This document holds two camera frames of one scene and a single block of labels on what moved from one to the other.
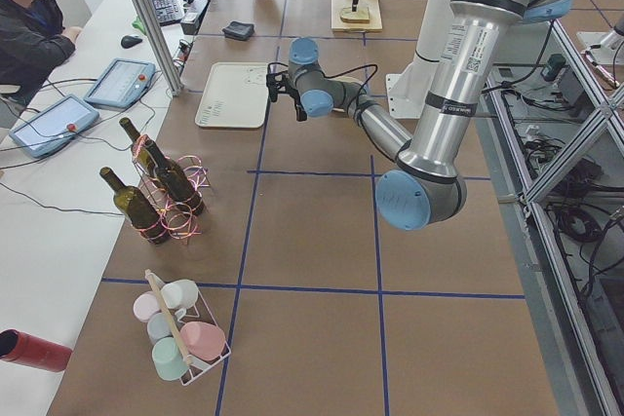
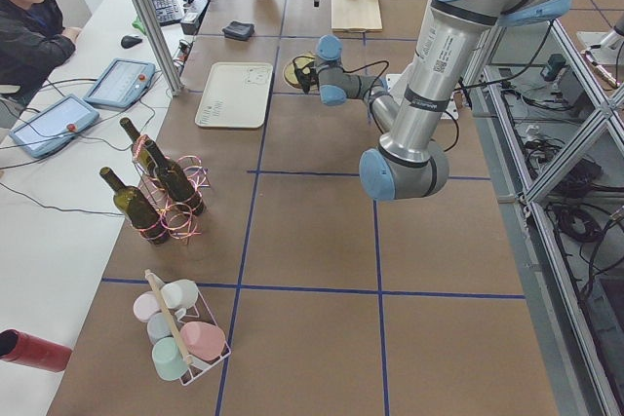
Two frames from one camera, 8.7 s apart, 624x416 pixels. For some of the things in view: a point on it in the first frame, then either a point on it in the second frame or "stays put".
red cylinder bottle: (26, 348) stays put
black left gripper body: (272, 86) to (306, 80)
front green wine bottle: (132, 203) stays put
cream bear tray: (235, 95) stays put
